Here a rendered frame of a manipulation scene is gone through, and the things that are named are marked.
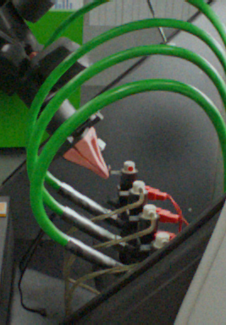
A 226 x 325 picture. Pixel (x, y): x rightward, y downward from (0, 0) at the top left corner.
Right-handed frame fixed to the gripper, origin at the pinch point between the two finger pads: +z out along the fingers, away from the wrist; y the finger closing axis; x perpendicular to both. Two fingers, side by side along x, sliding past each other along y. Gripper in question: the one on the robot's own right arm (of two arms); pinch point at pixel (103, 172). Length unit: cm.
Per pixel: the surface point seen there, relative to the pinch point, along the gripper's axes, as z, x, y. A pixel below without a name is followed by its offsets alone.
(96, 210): 1.9, -9.2, -1.4
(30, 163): -9.8, -19.4, -0.1
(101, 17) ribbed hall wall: -78, 642, -57
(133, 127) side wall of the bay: 1.8, 32.5, 1.0
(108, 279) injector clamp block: 12.8, -9.0, -8.1
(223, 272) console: 6.2, -38.1, 15.0
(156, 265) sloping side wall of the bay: 4.4, -32.5, 8.7
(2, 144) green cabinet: -18, 307, -159
